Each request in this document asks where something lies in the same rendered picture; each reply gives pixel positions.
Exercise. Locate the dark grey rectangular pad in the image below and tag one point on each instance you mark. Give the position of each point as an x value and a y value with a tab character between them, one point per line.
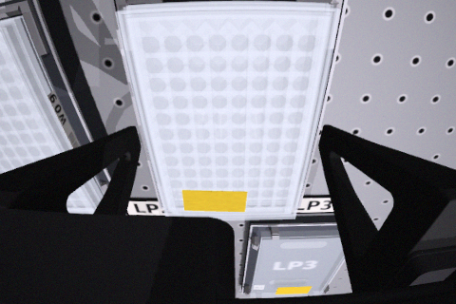
307	223

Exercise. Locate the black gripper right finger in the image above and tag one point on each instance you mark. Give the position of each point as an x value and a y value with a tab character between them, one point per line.
423	217

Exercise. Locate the grey perforated base plate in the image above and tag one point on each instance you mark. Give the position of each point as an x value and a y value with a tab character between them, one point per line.
394	83

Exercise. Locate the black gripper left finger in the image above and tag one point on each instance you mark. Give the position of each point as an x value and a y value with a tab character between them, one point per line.
45	185

